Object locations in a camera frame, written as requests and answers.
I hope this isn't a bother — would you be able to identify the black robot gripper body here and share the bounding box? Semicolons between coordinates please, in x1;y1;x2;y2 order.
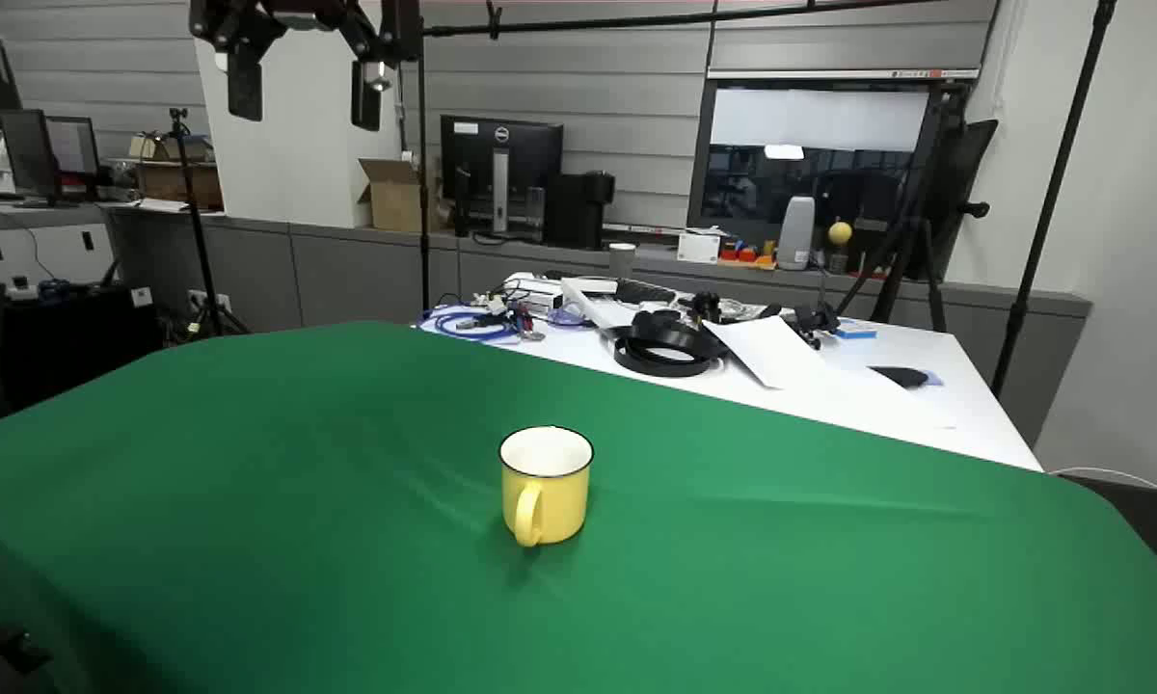
189;0;430;70

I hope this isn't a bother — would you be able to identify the yellow enamel cup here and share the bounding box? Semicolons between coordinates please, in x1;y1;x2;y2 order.
496;422;597;555

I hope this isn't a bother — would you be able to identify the open cardboard box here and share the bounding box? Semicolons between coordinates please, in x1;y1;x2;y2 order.
356;155;430;239

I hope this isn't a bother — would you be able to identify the vertical black pole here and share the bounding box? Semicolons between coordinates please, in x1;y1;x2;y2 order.
413;52;437;316

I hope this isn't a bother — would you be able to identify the flat brown cardboard box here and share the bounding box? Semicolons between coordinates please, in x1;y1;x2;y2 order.
131;156;229;214

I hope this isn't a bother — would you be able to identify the black computer monitor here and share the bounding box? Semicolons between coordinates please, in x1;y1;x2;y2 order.
437;111;567;239

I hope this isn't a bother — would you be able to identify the thin black tripod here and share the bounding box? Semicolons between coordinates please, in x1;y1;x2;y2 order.
164;102;252;344

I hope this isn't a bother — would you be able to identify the small dark monitor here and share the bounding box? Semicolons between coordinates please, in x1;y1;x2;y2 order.
0;102;104;205

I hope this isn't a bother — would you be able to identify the black box speaker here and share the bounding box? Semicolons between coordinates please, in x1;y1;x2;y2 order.
541;171;617;249

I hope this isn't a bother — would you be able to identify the white drawer cabinet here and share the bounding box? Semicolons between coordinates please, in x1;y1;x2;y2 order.
0;213;124;299

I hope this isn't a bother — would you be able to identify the white device on table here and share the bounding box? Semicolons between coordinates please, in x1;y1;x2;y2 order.
496;270;625;324

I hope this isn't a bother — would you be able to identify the horizontal black ceiling bar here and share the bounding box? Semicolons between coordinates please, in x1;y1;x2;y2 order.
422;0;941;40

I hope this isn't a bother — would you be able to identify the small white container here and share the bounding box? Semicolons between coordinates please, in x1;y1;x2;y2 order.
676;223;725;270

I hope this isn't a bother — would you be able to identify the dark glass window panel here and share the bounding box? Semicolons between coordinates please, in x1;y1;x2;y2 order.
688;73;970;270

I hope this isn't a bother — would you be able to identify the green table cloth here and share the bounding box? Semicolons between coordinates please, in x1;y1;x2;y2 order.
0;321;1157;694

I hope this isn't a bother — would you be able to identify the white paper sheet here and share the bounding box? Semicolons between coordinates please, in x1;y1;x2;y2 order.
702;312;854;392

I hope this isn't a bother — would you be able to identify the large black tripod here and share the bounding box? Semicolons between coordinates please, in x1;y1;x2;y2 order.
835;82;1003;336

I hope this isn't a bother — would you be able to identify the white table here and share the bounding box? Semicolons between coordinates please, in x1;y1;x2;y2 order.
417;285;1047;475

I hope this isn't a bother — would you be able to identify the slanted black pole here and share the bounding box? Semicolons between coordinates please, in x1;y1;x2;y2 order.
986;0;1119;401

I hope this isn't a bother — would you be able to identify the black chair with grey rim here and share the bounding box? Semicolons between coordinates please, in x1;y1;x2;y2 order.
1051;462;1157;602

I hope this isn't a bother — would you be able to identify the blue coiled cable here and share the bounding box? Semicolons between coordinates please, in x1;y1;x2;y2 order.
430;299;535;345

